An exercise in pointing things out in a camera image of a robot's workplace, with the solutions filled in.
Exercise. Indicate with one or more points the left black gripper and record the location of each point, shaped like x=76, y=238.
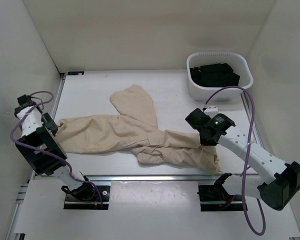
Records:
x=51, y=125

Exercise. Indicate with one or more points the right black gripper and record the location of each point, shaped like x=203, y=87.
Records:
x=212, y=143

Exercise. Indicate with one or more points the beige trousers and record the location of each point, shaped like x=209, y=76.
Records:
x=135, y=128

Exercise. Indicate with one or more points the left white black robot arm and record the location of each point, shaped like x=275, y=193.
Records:
x=34, y=137

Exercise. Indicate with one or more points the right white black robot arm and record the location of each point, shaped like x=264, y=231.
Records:
x=277, y=181

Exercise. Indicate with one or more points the black folded trousers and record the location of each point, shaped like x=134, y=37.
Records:
x=218, y=75

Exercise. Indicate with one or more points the small black label sticker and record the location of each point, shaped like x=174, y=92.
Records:
x=75, y=73

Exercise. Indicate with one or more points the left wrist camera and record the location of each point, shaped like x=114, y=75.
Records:
x=25, y=100

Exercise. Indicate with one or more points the right aluminium rail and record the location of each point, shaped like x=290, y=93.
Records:
x=248, y=109

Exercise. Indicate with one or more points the front aluminium rail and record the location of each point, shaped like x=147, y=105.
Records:
x=165, y=177

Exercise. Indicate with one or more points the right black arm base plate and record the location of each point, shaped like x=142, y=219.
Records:
x=213, y=201

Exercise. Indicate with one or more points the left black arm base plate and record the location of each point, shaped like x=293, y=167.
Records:
x=87, y=198

